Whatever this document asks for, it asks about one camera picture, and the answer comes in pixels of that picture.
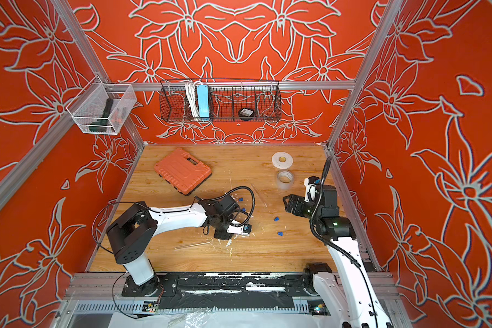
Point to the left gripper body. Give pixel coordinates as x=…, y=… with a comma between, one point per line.
x=222, y=234

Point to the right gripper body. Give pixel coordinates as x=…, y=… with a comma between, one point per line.
x=303, y=208

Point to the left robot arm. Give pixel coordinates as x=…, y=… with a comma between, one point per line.
x=130, y=234

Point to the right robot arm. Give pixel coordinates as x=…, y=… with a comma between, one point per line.
x=348, y=295

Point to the clear test tube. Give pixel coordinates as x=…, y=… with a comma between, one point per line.
x=260, y=197
x=183, y=247

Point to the clear packing tape roll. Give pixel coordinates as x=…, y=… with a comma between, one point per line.
x=284, y=179

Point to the white foam tape roll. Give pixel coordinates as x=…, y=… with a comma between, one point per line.
x=282, y=160

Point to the orange plastic tool case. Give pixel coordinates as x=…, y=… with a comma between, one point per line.
x=183, y=171

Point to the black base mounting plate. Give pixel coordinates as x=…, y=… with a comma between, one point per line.
x=227, y=291

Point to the light blue box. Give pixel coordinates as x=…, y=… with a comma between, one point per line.
x=203, y=102

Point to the dark green tool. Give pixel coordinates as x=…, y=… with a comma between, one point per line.
x=100, y=125

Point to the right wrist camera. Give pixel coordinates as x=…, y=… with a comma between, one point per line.
x=311, y=184

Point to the black wire basket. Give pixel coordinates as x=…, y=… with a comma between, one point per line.
x=179, y=100

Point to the clear acrylic wall box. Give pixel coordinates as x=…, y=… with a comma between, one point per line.
x=88, y=105

